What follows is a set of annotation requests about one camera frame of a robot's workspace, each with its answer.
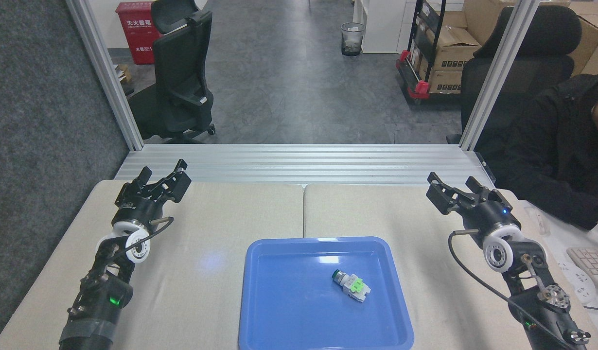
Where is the small printed cardboard box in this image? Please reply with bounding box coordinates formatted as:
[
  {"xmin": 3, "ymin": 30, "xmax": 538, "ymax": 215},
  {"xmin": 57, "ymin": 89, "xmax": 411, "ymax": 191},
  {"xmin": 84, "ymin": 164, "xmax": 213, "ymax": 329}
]
[{"xmin": 428, "ymin": 70, "xmax": 463, "ymax": 94}]

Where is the open cardboard box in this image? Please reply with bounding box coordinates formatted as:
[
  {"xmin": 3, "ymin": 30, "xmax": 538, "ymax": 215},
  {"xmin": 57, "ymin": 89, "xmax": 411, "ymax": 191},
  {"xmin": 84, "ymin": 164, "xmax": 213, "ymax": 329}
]
[{"xmin": 424, "ymin": 25, "xmax": 481, "ymax": 72}]

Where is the black corner bracket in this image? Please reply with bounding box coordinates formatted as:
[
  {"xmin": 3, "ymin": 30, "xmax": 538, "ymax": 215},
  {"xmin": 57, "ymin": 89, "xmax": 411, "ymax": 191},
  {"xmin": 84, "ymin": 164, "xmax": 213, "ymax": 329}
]
[{"xmin": 475, "ymin": 152, "xmax": 497, "ymax": 185}]

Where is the large cardboard box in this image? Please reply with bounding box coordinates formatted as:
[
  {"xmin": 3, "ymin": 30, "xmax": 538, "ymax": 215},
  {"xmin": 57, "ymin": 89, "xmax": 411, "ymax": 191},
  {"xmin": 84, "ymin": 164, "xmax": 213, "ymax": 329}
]
[{"xmin": 462, "ymin": 0, "xmax": 598, "ymax": 78}]

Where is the person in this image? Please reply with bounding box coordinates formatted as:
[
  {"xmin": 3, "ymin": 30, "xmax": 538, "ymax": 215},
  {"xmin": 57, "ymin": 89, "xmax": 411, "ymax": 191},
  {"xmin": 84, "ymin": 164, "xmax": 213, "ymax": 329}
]
[{"xmin": 493, "ymin": 73, "xmax": 598, "ymax": 232}]

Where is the beige table mat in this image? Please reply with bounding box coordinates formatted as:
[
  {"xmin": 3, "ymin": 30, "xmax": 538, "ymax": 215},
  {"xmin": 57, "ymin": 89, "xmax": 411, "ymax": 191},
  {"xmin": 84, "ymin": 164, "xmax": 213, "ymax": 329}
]
[
  {"xmin": 304, "ymin": 184, "xmax": 598, "ymax": 350},
  {"xmin": 0, "ymin": 180, "xmax": 305, "ymax": 350}
]

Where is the black padded office chair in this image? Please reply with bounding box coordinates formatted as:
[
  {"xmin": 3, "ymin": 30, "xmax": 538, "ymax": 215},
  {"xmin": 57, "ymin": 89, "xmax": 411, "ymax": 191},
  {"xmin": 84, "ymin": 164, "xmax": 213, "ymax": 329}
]
[{"xmin": 446, "ymin": 5, "xmax": 582, "ymax": 145}]

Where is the silver aluminium rail platform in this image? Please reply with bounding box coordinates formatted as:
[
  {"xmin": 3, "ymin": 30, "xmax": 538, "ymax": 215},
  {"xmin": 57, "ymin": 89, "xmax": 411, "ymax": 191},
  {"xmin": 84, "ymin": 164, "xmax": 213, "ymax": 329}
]
[{"xmin": 114, "ymin": 144, "xmax": 496, "ymax": 189}]

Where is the white power strip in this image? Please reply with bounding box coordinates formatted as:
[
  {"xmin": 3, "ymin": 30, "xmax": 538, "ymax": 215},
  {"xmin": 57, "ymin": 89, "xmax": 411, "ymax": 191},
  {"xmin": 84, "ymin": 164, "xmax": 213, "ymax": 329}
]
[{"xmin": 557, "ymin": 262, "xmax": 597, "ymax": 305}]

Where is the white keyboard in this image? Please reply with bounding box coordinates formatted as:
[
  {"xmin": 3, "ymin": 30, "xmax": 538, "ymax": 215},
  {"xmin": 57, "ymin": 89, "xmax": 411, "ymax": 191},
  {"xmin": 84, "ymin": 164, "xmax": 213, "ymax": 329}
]
[{"xmin": 566, "ymin": 247, "xmax": 598, "ymax": 287}]

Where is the white cabinet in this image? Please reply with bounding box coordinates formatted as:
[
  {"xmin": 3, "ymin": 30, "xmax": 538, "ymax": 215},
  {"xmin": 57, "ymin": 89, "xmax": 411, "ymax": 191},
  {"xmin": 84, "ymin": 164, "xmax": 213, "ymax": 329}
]
[{"xmin": 352, "ymin": 0, "xmax": 417, "ymax": 54}]

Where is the black cart with red corners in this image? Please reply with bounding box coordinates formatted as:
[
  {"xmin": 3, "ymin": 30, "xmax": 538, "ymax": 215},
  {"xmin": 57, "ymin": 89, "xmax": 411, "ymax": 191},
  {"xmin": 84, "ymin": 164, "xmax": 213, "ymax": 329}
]
[{"xmin": 395, "ymin": 0, "xmax": 462, "ymax": 105}]

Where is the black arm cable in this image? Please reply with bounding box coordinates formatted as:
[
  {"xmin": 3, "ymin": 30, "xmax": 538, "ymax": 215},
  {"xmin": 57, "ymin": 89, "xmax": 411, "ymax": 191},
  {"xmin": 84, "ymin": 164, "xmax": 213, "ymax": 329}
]
[
  {"xmin": 129, "ymin": 216, "xmax": 176, "ymax": 256},
  {"xmin": 448, "ymin": 228, "xmax": 584, "ymax": 350}
]

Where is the green white switch part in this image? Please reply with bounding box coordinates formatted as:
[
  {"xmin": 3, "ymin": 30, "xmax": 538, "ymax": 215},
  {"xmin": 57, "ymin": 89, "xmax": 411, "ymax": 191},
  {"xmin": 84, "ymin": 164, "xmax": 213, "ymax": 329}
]
[{"xmin": 331, "ymin": 270, "xmax": 371, "ymax": 303}]

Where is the black wire trash bin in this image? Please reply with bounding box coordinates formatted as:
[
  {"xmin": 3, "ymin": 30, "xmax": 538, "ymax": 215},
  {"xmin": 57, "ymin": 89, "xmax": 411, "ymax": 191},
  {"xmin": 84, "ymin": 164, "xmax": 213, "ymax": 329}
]
[{"xmin": 341, "ymin": 22, "xmax": 366, "ymax": 57}]

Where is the black mesh office chair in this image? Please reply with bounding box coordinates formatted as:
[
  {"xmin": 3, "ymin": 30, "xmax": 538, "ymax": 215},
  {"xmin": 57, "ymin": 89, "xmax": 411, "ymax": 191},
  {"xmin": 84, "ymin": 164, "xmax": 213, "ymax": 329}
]
[{"xmin": 128, "ymin": 0, "xmax": 216, "ymax": 144}]

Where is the silver aluminium post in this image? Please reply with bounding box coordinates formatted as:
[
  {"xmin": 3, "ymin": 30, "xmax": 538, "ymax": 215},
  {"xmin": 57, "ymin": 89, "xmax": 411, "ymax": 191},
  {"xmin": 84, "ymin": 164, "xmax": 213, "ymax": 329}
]
[
  {"xmin": 458, "ymin": 0, "xmax": 543, "ymax": 151},
  {"xmin": 66, "ymin": 0, "xmax": 145, "ymax": 151}
]

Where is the blue plastic tray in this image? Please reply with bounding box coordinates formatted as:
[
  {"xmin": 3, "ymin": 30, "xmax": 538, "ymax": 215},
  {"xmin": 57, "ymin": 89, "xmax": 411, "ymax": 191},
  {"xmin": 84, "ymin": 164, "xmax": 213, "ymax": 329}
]
[{"xmin": 238, "ymin": 236, "xmax": 415, "ymax": 350}]

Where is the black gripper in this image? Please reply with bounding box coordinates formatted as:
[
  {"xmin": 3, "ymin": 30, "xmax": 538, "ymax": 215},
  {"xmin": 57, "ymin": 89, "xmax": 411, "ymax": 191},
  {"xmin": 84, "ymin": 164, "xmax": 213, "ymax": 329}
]
[
  {"xmin": 114, "ymin": 159, "xmax": 193, "ymax": 229},
  {"xmin": 426, "ymin": 171, "xmax": 522, "ymax": 240}
]

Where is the red fire extinguisher box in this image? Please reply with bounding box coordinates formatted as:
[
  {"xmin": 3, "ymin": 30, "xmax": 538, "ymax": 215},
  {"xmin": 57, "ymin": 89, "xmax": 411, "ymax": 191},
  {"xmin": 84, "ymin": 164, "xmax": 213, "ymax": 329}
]
[{"xmin": 115, "ymin": 1, "xmax": 162, "ymax": 65}]

